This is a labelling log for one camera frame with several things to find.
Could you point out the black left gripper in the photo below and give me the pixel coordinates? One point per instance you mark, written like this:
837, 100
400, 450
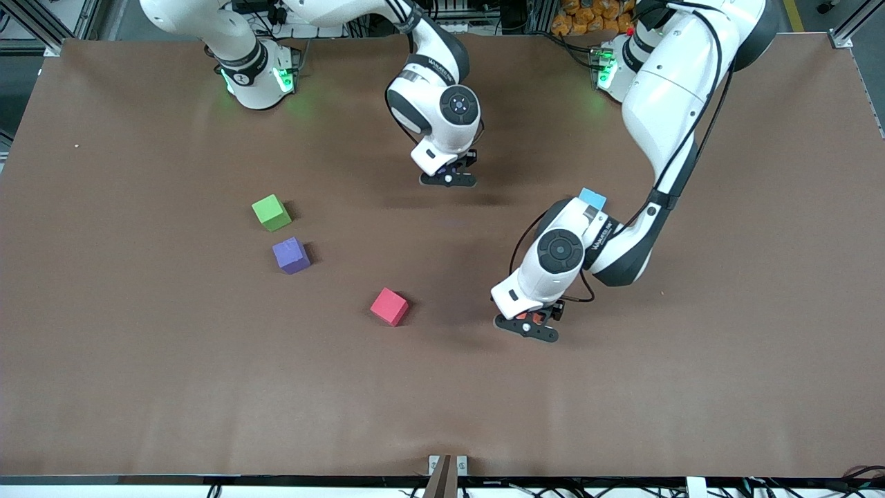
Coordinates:
555, 309

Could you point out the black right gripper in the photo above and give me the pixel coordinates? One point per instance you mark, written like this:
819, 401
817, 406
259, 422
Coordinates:
469, 158

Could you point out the crimson foam cube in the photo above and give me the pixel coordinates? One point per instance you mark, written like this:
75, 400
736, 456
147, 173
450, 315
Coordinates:
388, 306

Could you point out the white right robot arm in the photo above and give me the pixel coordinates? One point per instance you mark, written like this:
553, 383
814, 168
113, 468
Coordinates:
432, 138

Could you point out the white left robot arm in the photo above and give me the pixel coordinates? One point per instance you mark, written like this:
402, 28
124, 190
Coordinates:
664, 90

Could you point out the light blue foam cube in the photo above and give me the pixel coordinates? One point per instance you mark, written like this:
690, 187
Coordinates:
593, 197

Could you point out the paper table cover sheet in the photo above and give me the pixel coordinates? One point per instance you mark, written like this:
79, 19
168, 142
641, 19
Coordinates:
442, 387

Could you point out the orange lumpy objects pile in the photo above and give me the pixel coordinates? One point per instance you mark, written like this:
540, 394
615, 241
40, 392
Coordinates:
588, 17

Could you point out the green foam cube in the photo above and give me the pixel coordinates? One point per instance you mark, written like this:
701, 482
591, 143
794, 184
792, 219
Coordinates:
271, 212

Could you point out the white power strip with plugs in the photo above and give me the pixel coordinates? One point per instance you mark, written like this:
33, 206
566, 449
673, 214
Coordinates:
304, 31

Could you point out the black chair caster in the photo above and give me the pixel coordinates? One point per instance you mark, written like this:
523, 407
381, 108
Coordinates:
825, 7

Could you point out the aluminium frame post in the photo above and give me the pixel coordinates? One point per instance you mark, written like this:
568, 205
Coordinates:
543, 17

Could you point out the white metal bracket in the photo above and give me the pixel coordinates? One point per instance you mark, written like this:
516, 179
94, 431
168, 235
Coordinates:
433, 465

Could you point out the aluminium frame profile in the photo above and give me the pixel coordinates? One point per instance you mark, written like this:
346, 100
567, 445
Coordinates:
41, 24
857, 22

